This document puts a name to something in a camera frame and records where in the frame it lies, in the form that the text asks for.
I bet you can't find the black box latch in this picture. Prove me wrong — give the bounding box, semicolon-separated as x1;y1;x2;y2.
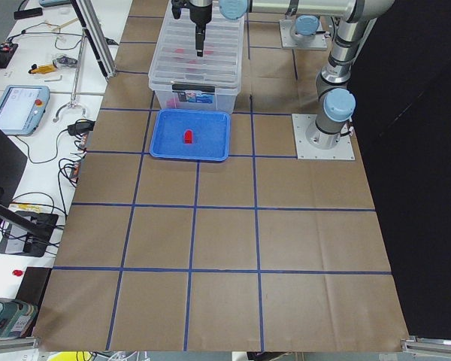
172;83;215;94

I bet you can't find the blue plastic tray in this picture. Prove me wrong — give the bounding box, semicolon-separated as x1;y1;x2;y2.
150;109;231;162

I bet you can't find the aluminium profile bottom right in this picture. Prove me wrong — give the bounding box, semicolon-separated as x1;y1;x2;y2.
401;336;451;358

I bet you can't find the yellow tool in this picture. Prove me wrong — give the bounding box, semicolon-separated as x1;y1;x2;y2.
29;64;57;74

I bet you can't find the clear plastic box lid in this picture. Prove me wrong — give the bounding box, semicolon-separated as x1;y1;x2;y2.
148;3;246;86

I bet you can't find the black adapter box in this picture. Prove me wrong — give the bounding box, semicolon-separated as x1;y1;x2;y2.
67;120;95;136

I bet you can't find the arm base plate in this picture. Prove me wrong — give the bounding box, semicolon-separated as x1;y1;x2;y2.
292;114;355;161
279;17;328;51

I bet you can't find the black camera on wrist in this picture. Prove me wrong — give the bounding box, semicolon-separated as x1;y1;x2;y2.
171;0;183;20

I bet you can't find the green device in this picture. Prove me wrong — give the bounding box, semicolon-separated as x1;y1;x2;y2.
0;298;38;340

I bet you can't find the aluminium profile bottom left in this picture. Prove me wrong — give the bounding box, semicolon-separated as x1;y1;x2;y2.
0;337;40;353

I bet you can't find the aluminium frame post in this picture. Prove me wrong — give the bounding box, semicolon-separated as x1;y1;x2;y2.
71;0;117;79

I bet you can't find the blue teach pendant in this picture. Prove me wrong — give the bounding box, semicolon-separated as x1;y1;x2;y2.
0;85;50;136

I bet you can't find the aluminium profile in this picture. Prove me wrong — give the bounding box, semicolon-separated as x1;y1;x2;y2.
0;337;40;353
401;336;451;358

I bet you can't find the red block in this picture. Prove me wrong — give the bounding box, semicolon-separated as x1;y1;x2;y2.
183;129;193;144

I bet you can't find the clear plastic storage box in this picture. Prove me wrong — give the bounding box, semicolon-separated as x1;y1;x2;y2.
149;80;241;114

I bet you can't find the black electronics board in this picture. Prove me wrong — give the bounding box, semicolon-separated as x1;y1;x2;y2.
0;42;18;68

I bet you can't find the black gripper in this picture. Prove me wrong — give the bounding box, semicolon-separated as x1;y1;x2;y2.
189;0;211;57

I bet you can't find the black monitor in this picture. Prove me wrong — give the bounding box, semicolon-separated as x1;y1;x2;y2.
0;130;58;242

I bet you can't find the metal stand with hook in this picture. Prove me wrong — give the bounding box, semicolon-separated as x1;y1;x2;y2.
53;31;86;123

